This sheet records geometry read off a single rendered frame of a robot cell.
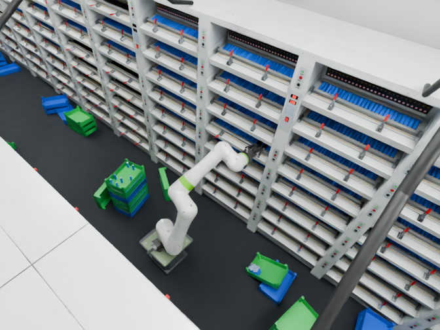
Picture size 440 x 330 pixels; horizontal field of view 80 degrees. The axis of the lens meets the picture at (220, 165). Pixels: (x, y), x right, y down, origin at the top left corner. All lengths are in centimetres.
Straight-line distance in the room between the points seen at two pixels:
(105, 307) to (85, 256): 13
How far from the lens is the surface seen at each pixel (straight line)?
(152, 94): 263
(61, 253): 73
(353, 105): 163
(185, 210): 170
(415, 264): 222
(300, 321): 227
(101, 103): 366
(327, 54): 156
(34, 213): 82
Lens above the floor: 233
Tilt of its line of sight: 46 degrees down
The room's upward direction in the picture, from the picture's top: 7 degrees clockwise
